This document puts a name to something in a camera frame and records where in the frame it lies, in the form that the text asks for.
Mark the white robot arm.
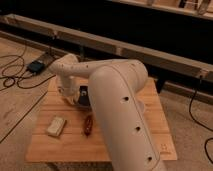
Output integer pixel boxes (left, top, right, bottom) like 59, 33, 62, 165
50, 54, 167, 171

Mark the clear glass jar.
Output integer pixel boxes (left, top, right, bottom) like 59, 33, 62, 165
57, 85, 65, 97

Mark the black floor cable left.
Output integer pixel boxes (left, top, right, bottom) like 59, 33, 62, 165
0, 43, 58, 144

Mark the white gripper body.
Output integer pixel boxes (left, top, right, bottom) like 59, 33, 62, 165
61, 76, 79, 103

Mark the black floor cable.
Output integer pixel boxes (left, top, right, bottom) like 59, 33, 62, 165
188, 75, 213, 165
0, 43, 58, 144

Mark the wooden table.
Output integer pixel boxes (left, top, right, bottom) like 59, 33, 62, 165
25, 78, 177, 164

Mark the dark ceramic bowl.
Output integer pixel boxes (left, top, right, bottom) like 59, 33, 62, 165
76, 85, 90, 107

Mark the blue black power box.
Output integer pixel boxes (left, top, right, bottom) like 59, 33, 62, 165
27, 61, 45, 74

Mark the white sponge block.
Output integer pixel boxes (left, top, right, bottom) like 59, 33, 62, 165
46, 116, 66, 137

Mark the long wooden beam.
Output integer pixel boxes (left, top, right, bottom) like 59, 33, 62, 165
0, 14, 213, 83

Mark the translucent plastic cup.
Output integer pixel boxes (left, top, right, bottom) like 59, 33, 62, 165
138, 100, 145, 115

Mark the black floor cable right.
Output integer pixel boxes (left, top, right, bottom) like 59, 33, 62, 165
188, 75, 213, 165

